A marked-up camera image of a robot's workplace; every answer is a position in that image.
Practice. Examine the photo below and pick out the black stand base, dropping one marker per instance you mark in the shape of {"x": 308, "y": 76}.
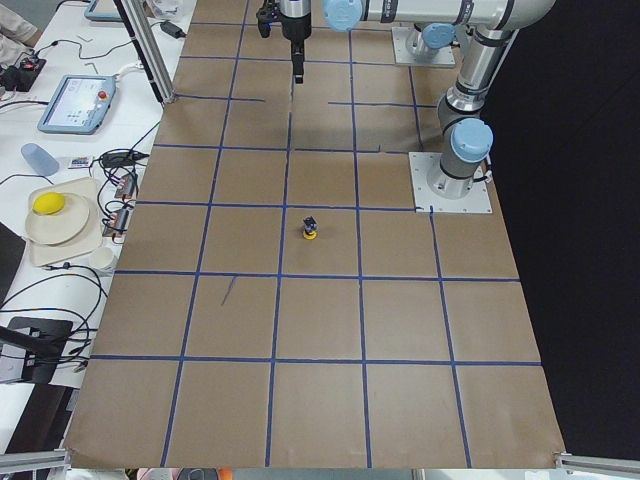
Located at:
{"x": 31, "y": 349}

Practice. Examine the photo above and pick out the blue teach pendant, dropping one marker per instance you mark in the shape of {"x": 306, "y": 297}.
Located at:
{"x": 102, "y": 11}
{"x": 79, "y": 105}

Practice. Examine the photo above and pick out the brown paper table cover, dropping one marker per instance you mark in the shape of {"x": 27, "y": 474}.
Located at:
{"x": 393, "y": 339}

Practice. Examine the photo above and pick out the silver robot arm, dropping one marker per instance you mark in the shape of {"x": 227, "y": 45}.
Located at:
{"x": 494, "y": 24}
{"x": 429, "y": 37}

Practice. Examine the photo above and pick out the small colourful remote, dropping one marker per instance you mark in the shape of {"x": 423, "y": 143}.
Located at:
{"x": 84, "y": 162}

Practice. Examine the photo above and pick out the black power adapter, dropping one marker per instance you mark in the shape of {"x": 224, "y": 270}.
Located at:
{"x": 172, "y": 29}

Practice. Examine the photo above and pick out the yellow push button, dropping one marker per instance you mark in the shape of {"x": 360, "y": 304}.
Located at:
{"x": 310, "y": 228}

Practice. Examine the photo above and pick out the beige square tray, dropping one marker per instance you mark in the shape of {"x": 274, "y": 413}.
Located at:
{"x": 87, "y": 240}

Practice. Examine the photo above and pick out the yellow lemon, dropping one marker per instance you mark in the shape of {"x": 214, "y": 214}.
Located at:
{"x": 49, "y": 203}

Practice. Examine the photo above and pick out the blue plastic cup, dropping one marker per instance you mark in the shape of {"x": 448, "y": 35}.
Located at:
{"x": 41, "y": 161}

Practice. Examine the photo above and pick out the white paper cup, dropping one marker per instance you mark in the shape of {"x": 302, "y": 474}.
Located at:
{"x": 103, "y": 260}

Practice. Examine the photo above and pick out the beige round plate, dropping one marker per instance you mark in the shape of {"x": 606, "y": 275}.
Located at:
{"x": 58, "y": 228}

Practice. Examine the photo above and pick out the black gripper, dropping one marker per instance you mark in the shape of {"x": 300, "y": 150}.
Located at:
{"x": 296, "y": 27}

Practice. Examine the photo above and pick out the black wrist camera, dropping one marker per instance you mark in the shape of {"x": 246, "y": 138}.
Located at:
{"x": 267, "y": 14}

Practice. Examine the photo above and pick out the aluminium frame post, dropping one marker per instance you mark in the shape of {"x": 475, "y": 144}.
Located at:
{"x": 139, "y": 30}

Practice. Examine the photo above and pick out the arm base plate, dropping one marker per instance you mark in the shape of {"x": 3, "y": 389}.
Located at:
{"x": 436, "y": 192}
{"x": 442, "y": 58}

